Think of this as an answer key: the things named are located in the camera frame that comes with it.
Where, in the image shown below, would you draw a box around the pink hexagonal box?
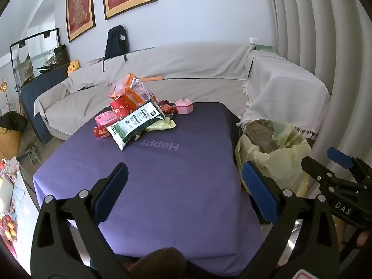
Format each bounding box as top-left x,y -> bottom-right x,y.
174,99 -> 194,115

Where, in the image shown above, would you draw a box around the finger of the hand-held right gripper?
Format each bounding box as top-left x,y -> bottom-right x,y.
327,147 -> 372,181
301,156 -> 339,187

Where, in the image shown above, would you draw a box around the purple tablecloth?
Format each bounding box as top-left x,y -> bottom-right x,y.
33,102 -> 263,277

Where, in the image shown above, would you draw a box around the grey covered sofa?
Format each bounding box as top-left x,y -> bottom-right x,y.
34,43 -> 332,143

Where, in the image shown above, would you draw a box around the white curtain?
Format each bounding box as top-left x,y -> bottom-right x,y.
267,0 -> 372,181

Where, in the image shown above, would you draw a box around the red candy wrappers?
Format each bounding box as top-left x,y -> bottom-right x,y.
157,100 -> 177,117

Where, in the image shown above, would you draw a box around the black bag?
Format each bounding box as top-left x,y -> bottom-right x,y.
0,113 -> 28,132

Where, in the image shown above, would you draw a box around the yellow snack packet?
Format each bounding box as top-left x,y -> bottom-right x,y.
145,118 -> 177,131

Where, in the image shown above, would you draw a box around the white cabinet with stickers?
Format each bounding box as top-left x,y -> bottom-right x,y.
0,157 -> 39,256

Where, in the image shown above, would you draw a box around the small red orange packet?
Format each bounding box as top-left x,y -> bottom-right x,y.
93,125 -> 113,138

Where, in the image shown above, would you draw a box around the tall red framed picture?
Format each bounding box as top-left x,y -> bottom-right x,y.
66,0 -> 96,43

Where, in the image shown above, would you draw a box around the orange plastic bag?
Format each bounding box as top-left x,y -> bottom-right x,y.
107,73 -> 157,105

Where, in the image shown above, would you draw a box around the person's brown fuzzy clothing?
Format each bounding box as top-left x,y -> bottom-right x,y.
128,247 -> 188,276

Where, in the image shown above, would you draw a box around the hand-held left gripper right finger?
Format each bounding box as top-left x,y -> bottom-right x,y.
241,160 -> 341,279

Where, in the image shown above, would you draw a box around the person's right hand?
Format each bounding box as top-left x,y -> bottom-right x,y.
356,229 -> 371,246

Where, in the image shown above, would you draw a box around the white fringed cloth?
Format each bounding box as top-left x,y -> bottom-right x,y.
241,49 -> 332,141

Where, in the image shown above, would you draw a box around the white green snack packet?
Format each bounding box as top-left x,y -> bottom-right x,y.
107,100 -> 166,151

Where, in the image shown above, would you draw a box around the pink carton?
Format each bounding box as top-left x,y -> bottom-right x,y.
95,111 -> 117,127

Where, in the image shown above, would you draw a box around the bin with yellow bag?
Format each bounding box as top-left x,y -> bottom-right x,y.
235,119 -> 312,199

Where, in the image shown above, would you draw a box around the navy covered furniture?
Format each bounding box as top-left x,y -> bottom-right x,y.
19,64 -> 70,144

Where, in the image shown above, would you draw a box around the small stool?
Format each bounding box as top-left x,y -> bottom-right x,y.
25,145 -> 42,166

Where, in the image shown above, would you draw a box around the cardboard box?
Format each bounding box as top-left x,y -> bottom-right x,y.
0,128 -> 23,161

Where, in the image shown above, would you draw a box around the red snack packet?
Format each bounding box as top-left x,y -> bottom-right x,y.
110,97 -> 140,119

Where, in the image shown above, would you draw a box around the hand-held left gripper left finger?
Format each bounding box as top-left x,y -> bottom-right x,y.
30,162 -> 137,279

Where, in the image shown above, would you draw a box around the dark blue backpack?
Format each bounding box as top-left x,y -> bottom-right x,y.
102,25 -> 129,72

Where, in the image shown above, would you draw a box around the glass fish tank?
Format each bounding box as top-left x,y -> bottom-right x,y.
10,28 -> 70,90

